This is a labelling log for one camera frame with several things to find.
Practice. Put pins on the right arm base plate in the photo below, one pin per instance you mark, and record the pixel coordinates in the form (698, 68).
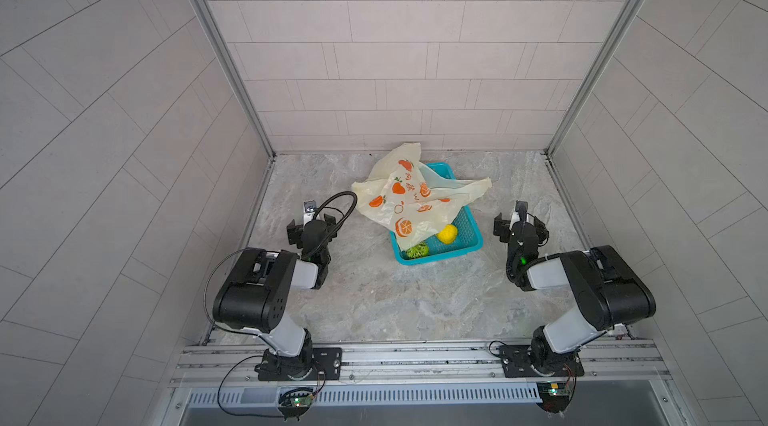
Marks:
(538, 360)

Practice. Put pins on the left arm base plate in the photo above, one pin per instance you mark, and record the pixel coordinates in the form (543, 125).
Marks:
(322, 363)

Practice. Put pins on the circuit board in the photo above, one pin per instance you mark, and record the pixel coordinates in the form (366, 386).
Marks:
(294, 403)
(555, 397)

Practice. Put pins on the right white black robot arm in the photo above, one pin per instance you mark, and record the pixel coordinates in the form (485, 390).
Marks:
(607, 293)

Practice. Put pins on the right circuit board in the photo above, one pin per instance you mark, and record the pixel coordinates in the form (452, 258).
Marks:
(555, 397)

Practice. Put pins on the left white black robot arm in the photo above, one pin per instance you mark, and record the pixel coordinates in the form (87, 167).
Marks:
(253, 301)

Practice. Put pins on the teal plastic basket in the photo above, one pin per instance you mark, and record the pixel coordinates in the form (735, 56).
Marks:
(469, 239)

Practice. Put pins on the white vent grille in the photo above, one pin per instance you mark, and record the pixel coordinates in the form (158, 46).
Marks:
(375, 395)

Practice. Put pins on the yellow toy fruit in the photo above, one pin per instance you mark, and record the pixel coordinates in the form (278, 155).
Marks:
(448, 234)

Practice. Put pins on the left circuit board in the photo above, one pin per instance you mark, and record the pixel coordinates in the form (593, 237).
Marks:
(294, 403)

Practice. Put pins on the cream plastic bag fruit print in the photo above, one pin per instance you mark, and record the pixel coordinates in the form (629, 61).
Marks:
(410, 198)

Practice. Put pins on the green toy fruit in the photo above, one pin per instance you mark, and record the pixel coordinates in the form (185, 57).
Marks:
(417, 251)

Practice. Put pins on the aluminium mounting rail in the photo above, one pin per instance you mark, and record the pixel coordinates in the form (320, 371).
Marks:
(428, 362)

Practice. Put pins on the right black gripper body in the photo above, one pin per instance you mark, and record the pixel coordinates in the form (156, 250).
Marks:
(507, 236)

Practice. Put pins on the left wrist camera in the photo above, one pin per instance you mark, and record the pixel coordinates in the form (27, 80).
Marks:
(309, 209)

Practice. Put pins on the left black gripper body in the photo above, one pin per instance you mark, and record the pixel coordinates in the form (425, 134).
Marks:
(327, 229)

